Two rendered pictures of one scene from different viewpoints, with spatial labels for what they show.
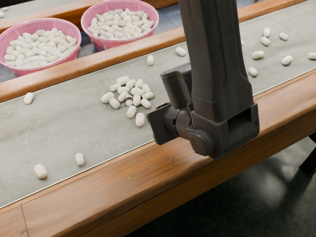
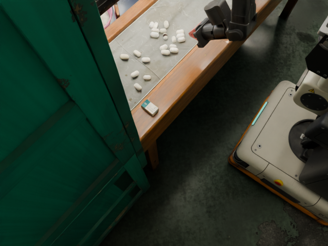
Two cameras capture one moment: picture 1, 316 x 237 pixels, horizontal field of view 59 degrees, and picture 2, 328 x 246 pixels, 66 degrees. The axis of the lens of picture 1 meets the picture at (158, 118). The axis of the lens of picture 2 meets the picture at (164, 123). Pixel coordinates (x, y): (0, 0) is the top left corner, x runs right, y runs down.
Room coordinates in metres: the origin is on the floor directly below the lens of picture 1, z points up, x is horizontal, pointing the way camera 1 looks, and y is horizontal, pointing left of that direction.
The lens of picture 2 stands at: (-0.43, 0.73, 1.64)
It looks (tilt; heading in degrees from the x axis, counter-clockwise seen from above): 68 degrees down; 340
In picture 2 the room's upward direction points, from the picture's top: 2 degrees counter-clockwise
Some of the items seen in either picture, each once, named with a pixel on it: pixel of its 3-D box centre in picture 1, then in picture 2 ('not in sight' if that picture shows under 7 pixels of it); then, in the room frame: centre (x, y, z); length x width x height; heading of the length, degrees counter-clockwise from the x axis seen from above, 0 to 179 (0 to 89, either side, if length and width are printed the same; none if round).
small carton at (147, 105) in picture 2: not in sight; (149, 107); (-0.03, 0.64, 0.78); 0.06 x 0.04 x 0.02; 29
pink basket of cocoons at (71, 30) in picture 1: (42, 53); not in sight; (0.74, 0.38, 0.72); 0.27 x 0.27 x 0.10
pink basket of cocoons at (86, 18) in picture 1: (121, 29); not in sight; (0.87, 0.13, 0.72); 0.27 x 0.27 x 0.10
